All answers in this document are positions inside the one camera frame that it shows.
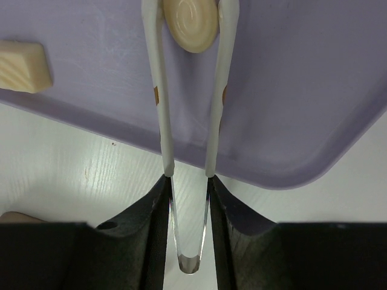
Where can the white steel tongs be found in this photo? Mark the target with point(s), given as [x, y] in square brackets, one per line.
[153, 19]

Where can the white shell chocolate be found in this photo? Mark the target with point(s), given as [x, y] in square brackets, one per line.
[193, 23]

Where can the lilac plastic tray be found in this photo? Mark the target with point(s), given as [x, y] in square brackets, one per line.
[306, 79]

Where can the gold square chocolate tin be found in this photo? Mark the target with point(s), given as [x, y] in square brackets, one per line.
[12, 217]

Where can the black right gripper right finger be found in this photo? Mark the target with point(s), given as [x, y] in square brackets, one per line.
[247, 246]

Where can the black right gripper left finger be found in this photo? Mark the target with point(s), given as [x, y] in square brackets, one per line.
[128, 251]

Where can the white square chocolate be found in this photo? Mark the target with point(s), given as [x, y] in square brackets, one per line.
[24, 67]

